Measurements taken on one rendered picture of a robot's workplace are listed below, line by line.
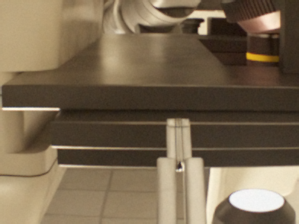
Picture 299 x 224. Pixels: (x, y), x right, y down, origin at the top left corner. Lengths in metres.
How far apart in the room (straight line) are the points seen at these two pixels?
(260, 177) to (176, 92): 0.77
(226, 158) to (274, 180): 0.77
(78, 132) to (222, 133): 0.05
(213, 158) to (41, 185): 0.09
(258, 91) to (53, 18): 0.10
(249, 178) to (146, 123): 0.78
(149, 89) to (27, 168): 0.08
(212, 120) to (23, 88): 0.07
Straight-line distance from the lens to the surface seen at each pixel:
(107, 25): 0.65
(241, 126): 0.17
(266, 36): 0.31
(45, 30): 0.22
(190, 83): 0.19
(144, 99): 0.18
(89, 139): 0.17
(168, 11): 0.57
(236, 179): 0.94
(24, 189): 0.24
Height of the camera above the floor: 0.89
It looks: 13 degrees up
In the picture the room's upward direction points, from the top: 180 degrees counter-clockwise
